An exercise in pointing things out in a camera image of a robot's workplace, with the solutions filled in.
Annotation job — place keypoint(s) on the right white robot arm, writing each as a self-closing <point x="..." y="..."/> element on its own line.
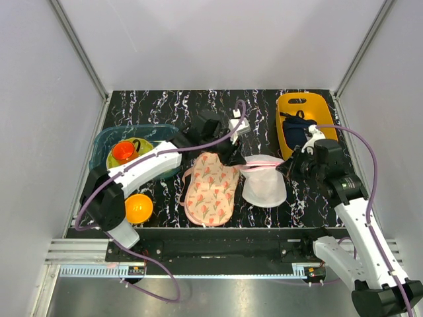
<point x="378" y="284"/>

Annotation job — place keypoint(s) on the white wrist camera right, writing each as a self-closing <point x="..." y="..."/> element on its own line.
<point x="316" y="135"/>

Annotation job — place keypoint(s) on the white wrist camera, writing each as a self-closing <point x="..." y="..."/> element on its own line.
<point x="243" y="126"/>
<point x="316" y="135"/>

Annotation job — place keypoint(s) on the aluminium frame rail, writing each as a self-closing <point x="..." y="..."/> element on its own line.
<point x="76" y="44"/>

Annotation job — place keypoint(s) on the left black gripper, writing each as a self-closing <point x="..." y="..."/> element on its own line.
<point x="232" y="156"/>

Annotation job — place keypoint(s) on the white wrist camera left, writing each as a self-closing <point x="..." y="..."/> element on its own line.
<point x="243" y="126"/>

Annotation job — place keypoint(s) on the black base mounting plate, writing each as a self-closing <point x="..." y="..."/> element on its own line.
<point x="215" y="251"/>

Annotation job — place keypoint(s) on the orange plastic cup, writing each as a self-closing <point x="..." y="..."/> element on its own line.
<point x="123" y="152"/>

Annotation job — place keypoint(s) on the teal transparent plastic bin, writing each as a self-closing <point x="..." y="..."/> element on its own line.
<point x="155" y="134"/>

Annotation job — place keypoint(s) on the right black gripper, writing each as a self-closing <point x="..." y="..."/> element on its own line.
<point x="286" y="167"/>

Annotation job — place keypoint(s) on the navy blue bra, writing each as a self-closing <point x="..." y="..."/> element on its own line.
<point x="294" y="127"/>

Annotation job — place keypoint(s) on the yellow plastic basket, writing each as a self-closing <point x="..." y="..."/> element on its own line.
<point x="314" y="107"/>

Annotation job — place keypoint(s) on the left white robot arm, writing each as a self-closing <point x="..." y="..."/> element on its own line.
<point x="106" y="190"/>

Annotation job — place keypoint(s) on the white mesh laundry bag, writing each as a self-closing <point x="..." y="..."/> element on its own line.
<point x="264" y="185"/>

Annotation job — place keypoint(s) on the orange plastic bowl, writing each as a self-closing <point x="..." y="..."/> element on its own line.
<point x="139" y="208"/>

